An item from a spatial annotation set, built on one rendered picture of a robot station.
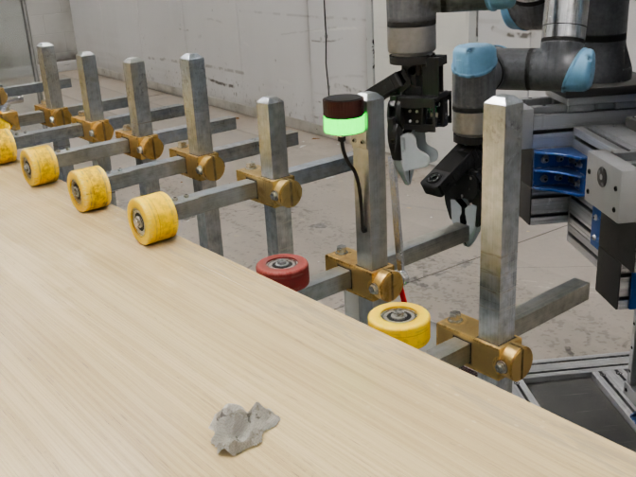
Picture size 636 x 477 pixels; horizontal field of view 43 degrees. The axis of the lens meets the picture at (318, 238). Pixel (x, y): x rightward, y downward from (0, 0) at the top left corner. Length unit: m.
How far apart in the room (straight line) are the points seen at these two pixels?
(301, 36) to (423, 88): 4.70
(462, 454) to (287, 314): 0.36
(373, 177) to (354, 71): 4.28
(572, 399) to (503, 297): 1.14
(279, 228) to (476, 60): 0.45
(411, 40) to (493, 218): 0.33
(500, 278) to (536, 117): 0.79
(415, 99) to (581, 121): 0.68
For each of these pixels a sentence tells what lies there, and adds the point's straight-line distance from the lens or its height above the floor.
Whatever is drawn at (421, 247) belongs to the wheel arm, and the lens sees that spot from 1.40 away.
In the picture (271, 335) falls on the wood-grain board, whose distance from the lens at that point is 1.02.
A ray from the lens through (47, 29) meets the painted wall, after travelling 10.26.
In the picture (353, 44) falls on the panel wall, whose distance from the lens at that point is 5.46.
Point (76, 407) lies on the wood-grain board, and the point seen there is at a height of 0.90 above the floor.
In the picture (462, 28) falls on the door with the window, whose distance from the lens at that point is 4.70.
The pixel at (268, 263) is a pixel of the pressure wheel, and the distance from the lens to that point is 1.22.
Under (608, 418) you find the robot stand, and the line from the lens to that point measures 2.16.
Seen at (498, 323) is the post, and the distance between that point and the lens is 1.11.
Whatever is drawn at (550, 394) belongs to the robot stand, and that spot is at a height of 0.21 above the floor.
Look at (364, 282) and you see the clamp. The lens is 1.27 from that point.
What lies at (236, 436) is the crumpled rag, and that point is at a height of 0.91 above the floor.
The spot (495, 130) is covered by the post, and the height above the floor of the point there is 1.13.
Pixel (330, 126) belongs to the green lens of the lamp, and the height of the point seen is 1.11.
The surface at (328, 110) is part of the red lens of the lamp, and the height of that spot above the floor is 1.13.
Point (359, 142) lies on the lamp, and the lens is 1.21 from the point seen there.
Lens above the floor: 1.37
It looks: 21 degrees down
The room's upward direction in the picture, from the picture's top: 3 degrees counter-clockwise
